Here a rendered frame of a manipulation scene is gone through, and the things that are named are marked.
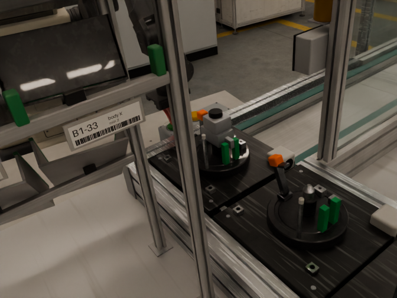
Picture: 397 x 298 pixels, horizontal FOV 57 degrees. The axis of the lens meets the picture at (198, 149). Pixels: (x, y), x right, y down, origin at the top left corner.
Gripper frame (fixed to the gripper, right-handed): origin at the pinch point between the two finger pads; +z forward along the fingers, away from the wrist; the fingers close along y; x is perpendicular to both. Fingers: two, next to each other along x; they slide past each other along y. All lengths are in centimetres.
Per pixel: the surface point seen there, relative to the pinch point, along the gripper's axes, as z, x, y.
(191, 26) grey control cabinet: 58, 251, 171
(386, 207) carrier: -1, -56, 10
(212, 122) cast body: -10.8, -23.6, -3.1
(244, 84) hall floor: 96, 166, 169
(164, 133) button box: 2.1, -0.5, -3.3
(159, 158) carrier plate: 0.4, -11.9, -11.3
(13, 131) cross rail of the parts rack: -33, -44, -39
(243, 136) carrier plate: 0.5, -18.5, 9.3
